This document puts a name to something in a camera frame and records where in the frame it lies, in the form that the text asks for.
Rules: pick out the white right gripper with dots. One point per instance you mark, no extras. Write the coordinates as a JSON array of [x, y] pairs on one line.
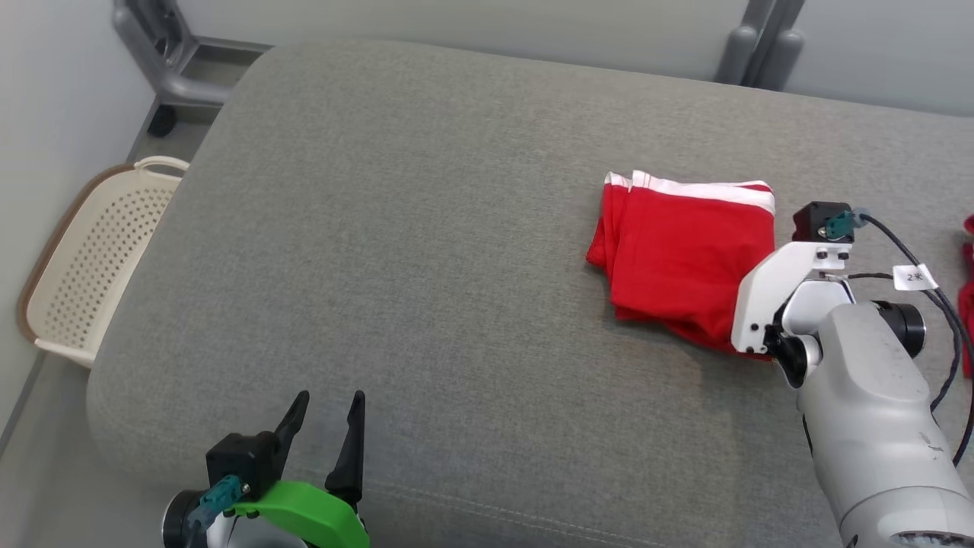
[[761, 293]]

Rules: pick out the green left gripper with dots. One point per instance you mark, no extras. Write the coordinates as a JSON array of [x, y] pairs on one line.
[[327, 521]]

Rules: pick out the red shorts with white band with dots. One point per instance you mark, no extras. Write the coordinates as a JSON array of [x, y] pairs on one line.
[[677, 259]]

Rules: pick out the red basketball jersey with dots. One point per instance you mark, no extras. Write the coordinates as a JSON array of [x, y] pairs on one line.
[[968, 304]]

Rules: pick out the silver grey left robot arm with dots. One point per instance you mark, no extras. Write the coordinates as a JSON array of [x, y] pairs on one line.
[[259, 536]]

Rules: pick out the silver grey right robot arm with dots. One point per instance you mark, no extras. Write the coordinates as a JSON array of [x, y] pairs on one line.
[[867, 426]]

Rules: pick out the beige perforated laundry basket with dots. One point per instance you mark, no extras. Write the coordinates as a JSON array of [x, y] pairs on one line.
[[91, 266]]

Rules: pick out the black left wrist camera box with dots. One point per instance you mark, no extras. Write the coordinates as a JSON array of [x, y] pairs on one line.
[[243, 457]]

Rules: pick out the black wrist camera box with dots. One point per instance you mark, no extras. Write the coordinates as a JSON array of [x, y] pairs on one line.
[[243, 457], [810, 221]]

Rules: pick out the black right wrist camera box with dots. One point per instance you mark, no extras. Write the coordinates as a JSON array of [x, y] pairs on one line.
[[810, 221]]

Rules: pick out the grey aluminium partition post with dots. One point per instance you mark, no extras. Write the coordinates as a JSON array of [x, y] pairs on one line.
[[761, 53], [171, 84]]

